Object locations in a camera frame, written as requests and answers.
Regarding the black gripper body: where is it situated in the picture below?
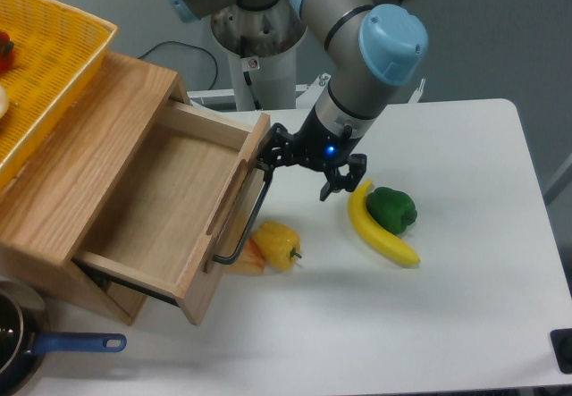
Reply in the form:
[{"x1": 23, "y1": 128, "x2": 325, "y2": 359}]
[{"x1": 292, "y1": 107, "x2": 363, "y2": 173}]

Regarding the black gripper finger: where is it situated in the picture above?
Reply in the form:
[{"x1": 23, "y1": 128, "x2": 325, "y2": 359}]
[
  {"x1": 256, "y1": 122, "x2": 295, "y2": 181},
  {"x1": 319, "y1": 154, "x2": 367, "y2": 201}
]

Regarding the wooden top drawer black handle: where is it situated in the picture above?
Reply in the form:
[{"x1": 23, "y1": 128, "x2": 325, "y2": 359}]
[{"x1": 71, "y1": 100, "x2": 272, "y2": 327}]

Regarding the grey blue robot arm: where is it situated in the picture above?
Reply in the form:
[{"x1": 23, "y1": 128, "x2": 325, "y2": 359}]
[{"x1": 169, "y1": 0, "x2": 428, "y2": 197}]

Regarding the wooden drawer cabinet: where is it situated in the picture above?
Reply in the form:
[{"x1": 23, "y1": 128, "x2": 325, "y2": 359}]
[{"x1": 0, "y1": 50, "x2": 193, "y2": 327}]

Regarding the green toy bell pepper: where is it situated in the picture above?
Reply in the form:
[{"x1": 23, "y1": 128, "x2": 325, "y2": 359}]
[{"x1": 366, "y1": 187, "x2": 417, "y2": 235}]

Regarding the yellow toy banana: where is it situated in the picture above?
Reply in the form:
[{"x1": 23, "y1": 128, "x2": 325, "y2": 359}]
[{"x1": 348, "y1": 180, "x2": 421, "y2": 268}]

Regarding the yellow toy bell pepper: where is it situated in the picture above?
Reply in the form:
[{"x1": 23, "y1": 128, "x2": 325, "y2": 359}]
[{"x1": 252, "y1": 221, "x2": 301, "y2": 272}]

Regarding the toy croissant bread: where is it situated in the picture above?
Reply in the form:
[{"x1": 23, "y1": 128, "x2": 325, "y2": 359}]
[{"x1": 224, "y1": 237, "x2": 265, "y2": 276}]

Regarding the yellow plastic basket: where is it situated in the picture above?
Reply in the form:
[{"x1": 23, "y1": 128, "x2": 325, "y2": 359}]
[{"x1": 1, "y1": 0, "x2": 117, "y2": 186}]

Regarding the black device at table edge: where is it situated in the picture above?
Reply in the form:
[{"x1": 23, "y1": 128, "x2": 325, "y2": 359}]
[{"x1": 550, "y1": 328, "x2": 572, "y2": 375}]

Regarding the white round object in basket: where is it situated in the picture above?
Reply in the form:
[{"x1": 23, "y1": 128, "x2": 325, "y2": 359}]
[{"x1": 0, "y1": 86, "x2": 10, "y2": 117}]

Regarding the red toy pepper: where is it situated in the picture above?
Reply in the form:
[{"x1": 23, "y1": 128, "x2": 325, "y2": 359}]
[{"x1": 0, "y1": 30, "x2": 15, "y2": 72}]

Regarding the black cable on floor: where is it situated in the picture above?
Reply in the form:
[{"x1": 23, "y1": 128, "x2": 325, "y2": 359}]
[{"x1": 136, "y1": 40, "x2": 219, "y2": 91}]

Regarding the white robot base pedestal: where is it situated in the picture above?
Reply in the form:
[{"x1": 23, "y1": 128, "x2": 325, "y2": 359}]
[{"x1": 210, "y1": 0, "x2": 307, "y2": 111}]

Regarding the blue handled frying pan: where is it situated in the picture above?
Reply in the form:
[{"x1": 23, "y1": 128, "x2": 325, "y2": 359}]
[{"x1": 1, "y1": 281, "x2": 127, "y2": 395}]

